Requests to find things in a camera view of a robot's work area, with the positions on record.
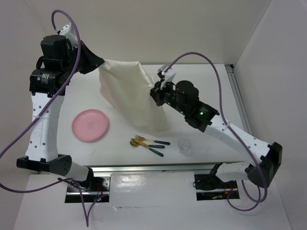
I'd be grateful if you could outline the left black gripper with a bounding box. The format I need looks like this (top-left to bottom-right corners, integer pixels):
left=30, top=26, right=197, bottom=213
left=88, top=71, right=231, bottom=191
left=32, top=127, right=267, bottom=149
left=61, top=40, right=103, bottom=76

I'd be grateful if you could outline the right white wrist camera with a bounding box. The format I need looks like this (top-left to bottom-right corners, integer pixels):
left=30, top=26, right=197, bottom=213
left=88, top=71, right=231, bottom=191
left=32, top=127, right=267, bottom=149
left=157, top=64, right=176, bottom=90

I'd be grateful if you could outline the gold spoon green handle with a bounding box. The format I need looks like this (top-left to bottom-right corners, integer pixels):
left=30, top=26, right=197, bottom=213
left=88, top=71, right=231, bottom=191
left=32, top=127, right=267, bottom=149
left=130, top=140, right=165, bottom=149

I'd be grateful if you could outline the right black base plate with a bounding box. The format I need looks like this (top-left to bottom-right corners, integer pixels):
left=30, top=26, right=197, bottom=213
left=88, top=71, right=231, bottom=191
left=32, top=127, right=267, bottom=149
left=192, top=174, right=240, bottom=201

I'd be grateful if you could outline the front aluminium rail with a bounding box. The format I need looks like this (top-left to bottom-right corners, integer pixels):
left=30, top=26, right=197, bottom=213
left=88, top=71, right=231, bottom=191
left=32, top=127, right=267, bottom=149
left=87, top=162, right=221, bottom=174

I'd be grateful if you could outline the gold knife green handle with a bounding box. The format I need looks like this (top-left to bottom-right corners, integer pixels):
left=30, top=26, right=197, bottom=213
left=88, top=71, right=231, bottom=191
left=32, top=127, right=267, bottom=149
left=131, top=138, right=164, bottom=157

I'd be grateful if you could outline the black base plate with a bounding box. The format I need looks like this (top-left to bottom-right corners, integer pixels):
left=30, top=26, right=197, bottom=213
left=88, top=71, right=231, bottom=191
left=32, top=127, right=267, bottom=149
left=192, top=174, right=240, bottom=201
left=65, top=175, right=111, bottom=204

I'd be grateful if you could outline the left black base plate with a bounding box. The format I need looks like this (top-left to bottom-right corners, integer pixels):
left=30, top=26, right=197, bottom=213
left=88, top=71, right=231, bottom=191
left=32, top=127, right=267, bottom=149
left=65, top=175, right=111, bottom=204

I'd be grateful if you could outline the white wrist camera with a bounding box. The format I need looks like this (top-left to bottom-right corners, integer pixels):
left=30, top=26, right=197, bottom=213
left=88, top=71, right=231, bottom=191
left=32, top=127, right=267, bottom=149
left=157, top=64, right=176, bottom=90
left=58, top=23, right=78, bottom=50

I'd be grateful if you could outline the cream cloth placemat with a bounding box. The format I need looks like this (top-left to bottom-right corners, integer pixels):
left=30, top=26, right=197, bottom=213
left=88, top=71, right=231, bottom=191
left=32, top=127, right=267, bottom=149
left=98, top=59, right=171, bottom=133

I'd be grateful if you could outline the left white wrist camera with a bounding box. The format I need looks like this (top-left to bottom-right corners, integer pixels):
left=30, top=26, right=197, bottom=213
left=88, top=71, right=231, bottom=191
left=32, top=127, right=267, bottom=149
left=58, top=23, right=78, bottom=50

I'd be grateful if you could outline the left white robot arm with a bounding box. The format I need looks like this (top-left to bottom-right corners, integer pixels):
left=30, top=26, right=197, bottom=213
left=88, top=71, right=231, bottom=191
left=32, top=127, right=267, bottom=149
left=16, top=34, right=104, bottom=191

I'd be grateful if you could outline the clear drinking glass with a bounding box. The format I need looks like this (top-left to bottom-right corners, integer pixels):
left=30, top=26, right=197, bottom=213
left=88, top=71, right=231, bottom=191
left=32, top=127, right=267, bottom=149
left=177, top=138, right=192, bottom=156

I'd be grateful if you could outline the gold fork green handle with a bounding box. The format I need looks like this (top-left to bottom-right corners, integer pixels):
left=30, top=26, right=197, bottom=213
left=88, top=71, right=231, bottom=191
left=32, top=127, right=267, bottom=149
left=135, top=135, right=170, bottom=145

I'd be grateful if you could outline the pink plate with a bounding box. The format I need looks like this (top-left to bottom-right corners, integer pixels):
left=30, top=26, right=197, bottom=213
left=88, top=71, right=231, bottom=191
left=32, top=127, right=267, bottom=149
left=71, top=109, right=109, bottom=142

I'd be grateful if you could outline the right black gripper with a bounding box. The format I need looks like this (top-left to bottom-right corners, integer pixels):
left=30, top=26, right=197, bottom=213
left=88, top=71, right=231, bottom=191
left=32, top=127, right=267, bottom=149
left=147, top=77, right=188, bottom=115

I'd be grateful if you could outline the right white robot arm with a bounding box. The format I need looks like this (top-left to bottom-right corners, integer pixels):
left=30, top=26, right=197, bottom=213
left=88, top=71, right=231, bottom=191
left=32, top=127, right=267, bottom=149
left=150, top=80, right=283, bottom=188

